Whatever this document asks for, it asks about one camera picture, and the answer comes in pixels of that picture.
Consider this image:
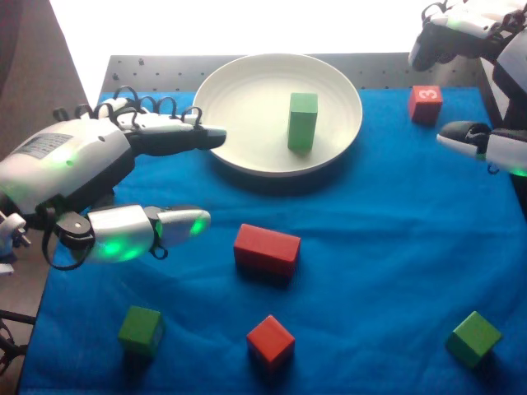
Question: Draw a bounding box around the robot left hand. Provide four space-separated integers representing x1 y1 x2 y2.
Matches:
0 85 228 271

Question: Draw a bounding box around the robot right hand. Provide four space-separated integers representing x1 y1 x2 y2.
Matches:
407 0 527 179

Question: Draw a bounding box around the green rectangular block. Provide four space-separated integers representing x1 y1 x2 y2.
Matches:
287 91 319 151

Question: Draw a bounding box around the red rectangular block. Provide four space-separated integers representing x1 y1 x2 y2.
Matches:
233 223 301 277

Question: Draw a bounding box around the white round bowl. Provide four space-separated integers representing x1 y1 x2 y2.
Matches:
192 53 364 179

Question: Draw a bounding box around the red cube printed 3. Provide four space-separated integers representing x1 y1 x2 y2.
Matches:
408 85 444 126

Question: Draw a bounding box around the green cube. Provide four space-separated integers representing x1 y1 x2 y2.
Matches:
117 304 166 358
445 310 504 369

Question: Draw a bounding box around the black tripod stand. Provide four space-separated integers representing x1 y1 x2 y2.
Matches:
0 308 37 379

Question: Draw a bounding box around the blue cloth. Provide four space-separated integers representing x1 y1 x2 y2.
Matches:
18 86 527 395

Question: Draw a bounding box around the red wooden cube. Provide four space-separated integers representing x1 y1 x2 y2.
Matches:
245 314 296 374

